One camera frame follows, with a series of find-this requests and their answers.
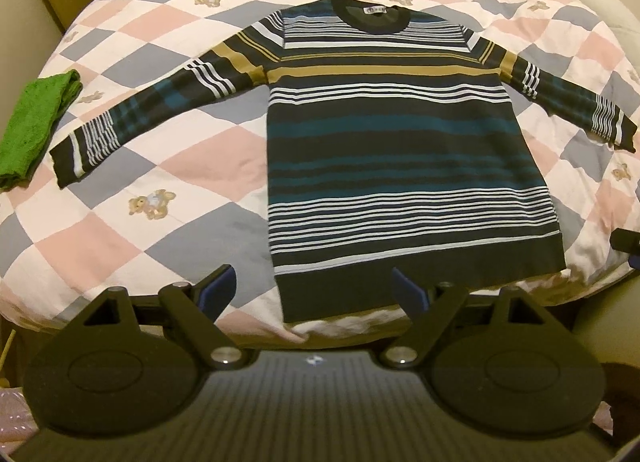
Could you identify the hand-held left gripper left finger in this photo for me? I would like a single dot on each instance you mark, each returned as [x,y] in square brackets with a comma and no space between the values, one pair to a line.
[217,292]

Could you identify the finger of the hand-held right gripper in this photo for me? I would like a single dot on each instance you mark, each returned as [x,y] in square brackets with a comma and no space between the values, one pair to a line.
[627,240]

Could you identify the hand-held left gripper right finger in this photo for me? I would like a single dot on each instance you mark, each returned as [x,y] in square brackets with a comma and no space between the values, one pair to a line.
[410,294]

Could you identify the striped knit sweater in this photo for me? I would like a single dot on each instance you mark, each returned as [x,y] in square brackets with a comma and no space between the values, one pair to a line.
[400,151]

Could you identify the checked bear print quilt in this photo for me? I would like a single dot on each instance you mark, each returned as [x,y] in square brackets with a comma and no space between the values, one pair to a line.
[190,176]

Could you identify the green towel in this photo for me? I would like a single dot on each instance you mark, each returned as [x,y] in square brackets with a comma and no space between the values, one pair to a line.
[37,126]

